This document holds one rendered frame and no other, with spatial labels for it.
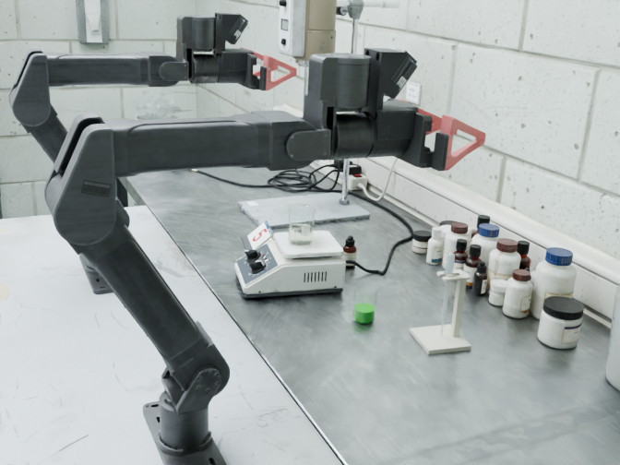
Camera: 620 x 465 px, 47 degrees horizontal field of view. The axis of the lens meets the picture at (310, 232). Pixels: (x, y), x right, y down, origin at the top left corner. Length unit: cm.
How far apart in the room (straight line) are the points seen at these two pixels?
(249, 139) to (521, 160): 92
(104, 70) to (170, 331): 64
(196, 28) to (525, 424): 90
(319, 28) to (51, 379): 100
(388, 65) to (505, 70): 79
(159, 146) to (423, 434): 54
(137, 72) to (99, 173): 64
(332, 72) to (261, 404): 49
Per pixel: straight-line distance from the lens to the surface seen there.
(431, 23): 189
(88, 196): 77
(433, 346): 124
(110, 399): 110
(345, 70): 85
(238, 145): 81
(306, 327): 128
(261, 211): 182
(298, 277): 137
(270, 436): 101
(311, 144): 84
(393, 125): 89
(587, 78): 148
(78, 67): 137
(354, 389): 111
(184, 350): 88
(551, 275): 137
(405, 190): 192
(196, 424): 95
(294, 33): 172
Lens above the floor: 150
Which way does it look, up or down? 20 degrees down
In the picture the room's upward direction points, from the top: 3 degrees clockwise
